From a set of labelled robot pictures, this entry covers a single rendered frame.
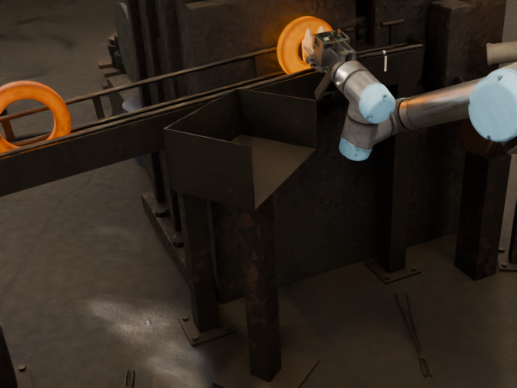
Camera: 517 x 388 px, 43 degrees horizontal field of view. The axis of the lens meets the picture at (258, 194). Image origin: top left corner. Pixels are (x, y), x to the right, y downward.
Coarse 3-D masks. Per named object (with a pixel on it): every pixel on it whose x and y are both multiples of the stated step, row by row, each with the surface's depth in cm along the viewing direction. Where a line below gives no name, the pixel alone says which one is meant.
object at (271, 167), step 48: (240, 96) 148; (288, 96) 141; (192, 144) 126; (240, 144) 119; (288, 144) 146; (192, 192) 132; (240, 192) 125; (240, 240) 148; (240, 384) 164; (288, 384) 163
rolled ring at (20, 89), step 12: (12, 84) 139; (24, 84) 138; (36, 84) 140; (0, 96) 137; (12, 96) 138; (24, 96) 139; (36, 96) 140; (48, 96) 141; (60, 96) 145; (0, 108) 138; (60, 108) 143; (60, 120) 145; (60, 132) 146; (0, 144) 141
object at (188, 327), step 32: (384, 160) 189; (384, 192) 194; (192, 224) 167; (384, 224) 198; (192, 256) 171; (384, 256) 203; (192, 288) 177; (192, 320) 188; (224, 320) 187; (0, 352) 160; (0, 384) 164
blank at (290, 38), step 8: (304, 16) 162; (296, 24) 159; (304, 24) 160; (312, 24) 161; (320, 24) 162; (328, 24) 163; (288, 32) 159; (296, 32) 160; (304, 32) 161; (312, 32) 162; (280, 40) 161; (288, 40) 160; (296, 40) 161; (280, 48) 161; (288, 48) 161; (296, 48) 162; (280, 56) 162; (288, 56) 162; (296, 56) 162; (280, 64) 164; (288, 64) 162; (296, 64) 163; (304, 64) 164; (288, 72) 164
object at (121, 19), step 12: (120, 0) 276; (120, 12) 272; (120, 24) 278; (120, 36) 284; (120, 48) 291; (132, 48) 265; (132, 60) 271; (132, 72) 277; (108, 84) 316; (120, 84) 307; (120, 96) 295; (120, 108) 300; (144, 156) 272
